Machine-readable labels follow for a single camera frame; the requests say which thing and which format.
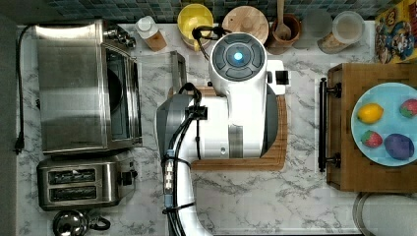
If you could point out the glass oven door with handle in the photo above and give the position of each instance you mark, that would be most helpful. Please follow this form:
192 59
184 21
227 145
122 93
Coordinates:
163 72

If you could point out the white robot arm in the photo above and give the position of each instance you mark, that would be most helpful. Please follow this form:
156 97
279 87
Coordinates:
233 124

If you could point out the stainless steel toaster oven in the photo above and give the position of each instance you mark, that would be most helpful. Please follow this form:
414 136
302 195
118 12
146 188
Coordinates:
88 87

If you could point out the wooden cutting board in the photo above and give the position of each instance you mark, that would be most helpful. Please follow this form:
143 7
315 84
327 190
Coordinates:
272 160

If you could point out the yellow mug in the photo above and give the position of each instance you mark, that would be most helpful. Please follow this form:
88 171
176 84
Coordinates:
191 17

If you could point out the round wooden lid container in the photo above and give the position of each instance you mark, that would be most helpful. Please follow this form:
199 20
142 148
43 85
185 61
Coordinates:
247 19

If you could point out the white lidded spice jar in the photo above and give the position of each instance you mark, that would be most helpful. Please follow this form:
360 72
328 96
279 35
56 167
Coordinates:
150 33

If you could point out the brown cup with wooden spoon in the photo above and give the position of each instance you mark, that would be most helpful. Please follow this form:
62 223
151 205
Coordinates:
284 32

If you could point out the clear glass jar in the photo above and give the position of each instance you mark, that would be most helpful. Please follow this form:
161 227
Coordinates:
315 25

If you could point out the stainless steel two-slot toaster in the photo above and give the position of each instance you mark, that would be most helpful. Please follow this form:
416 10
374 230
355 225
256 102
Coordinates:
85 183

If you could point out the yellow lemon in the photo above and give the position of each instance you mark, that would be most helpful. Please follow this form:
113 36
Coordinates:
370 113

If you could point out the red strawberry lower left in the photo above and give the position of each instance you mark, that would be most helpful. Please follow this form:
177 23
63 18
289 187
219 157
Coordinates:
371 139

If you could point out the red strawberry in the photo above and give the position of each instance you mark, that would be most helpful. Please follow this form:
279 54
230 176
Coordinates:
408 108
371 139

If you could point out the white lidded clear canister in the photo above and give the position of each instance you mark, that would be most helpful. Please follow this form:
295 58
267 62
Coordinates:
347 29

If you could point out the shiny metal kettle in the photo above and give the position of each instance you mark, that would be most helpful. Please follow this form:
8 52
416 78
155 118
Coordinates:
78 223

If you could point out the light blue plate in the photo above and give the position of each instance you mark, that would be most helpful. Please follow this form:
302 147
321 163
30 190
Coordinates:
389 96

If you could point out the metal sink rim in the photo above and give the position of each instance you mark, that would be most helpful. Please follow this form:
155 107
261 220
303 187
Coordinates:
385 215

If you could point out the purple plum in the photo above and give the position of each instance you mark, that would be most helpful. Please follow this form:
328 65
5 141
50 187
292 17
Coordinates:
399 146

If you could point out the red strawberry upper right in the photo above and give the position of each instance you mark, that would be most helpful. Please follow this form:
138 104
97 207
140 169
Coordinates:
408 108

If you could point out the colourful cereal box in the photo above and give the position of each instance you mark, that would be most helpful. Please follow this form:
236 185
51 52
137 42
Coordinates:
396 34

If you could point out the wooden tray with black handle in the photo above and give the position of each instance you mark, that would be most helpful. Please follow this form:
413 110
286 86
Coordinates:
347 168

